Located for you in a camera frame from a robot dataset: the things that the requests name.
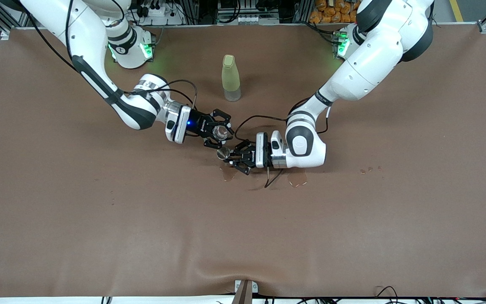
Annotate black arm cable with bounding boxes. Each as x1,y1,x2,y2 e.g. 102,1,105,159
19,0,197,111
235,96,332,189

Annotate orange snack packages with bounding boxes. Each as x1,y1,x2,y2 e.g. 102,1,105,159
309,0,364,24

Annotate brown table mat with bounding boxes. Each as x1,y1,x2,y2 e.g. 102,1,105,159
0,23,486,298

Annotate black cable loop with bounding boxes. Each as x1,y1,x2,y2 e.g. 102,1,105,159
374,286,400,302

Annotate white connector strip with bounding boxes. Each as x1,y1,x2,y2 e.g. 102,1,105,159
222,14,280,25

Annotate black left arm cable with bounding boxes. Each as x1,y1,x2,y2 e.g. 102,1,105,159
235,96,332,189

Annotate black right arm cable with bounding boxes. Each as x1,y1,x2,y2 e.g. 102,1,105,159
19,0,197,111

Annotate clear glass measuring cup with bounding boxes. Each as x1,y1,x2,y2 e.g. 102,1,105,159
213,126,233,141

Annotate white power strip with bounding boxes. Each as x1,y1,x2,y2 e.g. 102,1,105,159
135,0,184,26

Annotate green sleeved shaker bottle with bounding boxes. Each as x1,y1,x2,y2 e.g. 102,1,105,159
221,54,242,102

